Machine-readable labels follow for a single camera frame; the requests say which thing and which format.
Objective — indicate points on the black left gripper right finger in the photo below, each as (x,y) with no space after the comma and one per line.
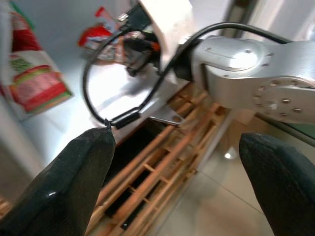
(283,186)

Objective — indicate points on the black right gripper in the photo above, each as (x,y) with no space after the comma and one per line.
(137,54)

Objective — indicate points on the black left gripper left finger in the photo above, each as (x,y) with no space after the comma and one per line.
(56,186)

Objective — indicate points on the colourful snack packet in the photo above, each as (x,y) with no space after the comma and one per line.
(96,39)

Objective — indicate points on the black fridge with white interior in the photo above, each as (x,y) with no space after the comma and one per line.
(64,29)

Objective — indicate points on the wooden slatted rack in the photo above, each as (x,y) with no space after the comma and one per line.
(172,152)

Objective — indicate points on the red green printed carton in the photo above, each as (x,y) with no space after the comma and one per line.
(32,81)

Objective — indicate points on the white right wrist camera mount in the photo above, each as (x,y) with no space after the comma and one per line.
(167,22)

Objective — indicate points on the metal fridge hinge bracket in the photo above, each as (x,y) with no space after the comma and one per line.
(169,118)

